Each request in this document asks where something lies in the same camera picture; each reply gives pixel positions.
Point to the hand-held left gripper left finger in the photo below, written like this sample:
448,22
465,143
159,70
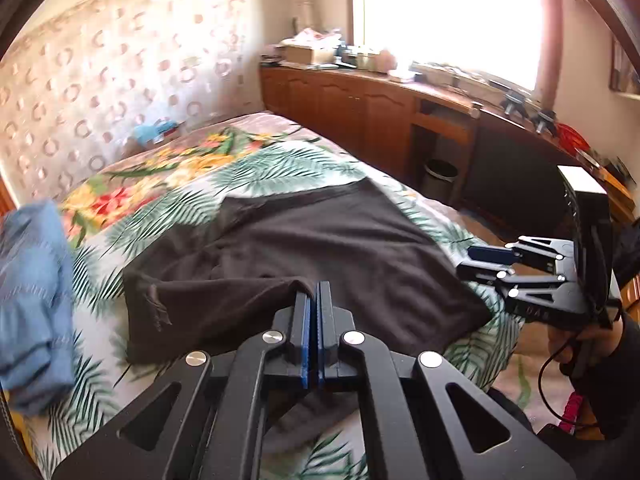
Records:
303,345

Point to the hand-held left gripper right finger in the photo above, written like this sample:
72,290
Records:
321,345

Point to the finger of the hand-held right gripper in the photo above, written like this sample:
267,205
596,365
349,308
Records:
492,255
482,271

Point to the black pants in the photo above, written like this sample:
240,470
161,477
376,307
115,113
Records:
325,240

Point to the blue jeans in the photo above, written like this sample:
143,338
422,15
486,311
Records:
30,310

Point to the person's right forearm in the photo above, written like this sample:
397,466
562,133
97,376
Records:
612,390

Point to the person's right hand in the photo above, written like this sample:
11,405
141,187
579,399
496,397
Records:
600,341

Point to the dark trash bin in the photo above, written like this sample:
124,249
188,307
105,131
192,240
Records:
440,180

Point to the red cloth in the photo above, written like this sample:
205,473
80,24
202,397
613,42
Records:
572,136

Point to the small black tripod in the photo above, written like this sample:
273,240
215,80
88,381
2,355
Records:
512,102
545,121

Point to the leaf-print bed sheet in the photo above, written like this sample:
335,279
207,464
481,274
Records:
295,162

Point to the long wooden cabinet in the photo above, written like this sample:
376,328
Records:
350,105

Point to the floral blanket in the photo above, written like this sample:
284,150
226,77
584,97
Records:
150,170

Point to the bright window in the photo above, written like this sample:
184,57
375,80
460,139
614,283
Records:
445,10

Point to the open cardboard box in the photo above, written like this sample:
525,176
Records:
307,54

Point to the pink white plastic bag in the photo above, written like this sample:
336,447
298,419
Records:
320,37

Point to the circle-print sheer curtain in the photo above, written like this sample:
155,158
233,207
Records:
100,70

